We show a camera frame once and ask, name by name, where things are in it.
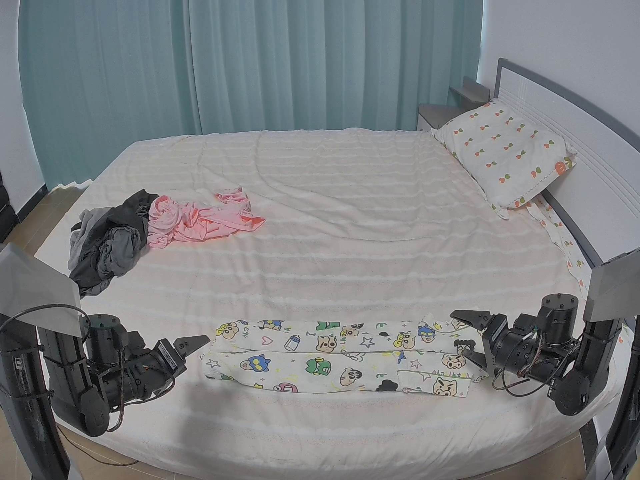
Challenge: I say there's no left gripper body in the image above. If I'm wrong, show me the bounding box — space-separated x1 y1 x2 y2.
122 339 184 402

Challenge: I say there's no bed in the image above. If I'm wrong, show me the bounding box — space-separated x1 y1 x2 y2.
32 58 640 474

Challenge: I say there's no white printed pyjama top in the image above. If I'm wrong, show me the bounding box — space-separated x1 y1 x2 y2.
200 314 491 399

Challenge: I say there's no blue-green curtain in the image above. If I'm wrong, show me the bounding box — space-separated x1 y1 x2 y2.
20 0 487 192

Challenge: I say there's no black cable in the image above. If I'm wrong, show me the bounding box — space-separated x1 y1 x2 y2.
492 368 554 399
0 303 92 334

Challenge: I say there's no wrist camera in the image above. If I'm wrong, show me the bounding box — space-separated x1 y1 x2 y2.
119 330 147 355
514 312 540 340

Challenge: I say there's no white printed pillow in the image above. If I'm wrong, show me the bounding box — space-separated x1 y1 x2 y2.
431 99 579 219

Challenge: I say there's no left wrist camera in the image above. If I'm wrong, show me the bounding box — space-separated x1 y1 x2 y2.
119 330 147 355

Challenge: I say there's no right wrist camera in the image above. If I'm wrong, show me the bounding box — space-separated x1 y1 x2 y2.
514 312 540 340

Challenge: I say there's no pink garment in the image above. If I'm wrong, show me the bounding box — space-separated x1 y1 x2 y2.
146 185 268 250

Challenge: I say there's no pile of clothes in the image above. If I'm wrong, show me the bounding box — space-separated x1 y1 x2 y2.
67 189 160 298

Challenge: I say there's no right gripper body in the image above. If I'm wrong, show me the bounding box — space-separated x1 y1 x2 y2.
481 312 544 379

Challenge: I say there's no grey bedside table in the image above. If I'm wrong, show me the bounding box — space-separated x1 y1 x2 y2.
417 76 494 132

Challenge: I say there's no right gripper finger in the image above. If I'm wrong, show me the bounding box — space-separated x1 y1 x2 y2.
461 349 494 371
449 309 494 331

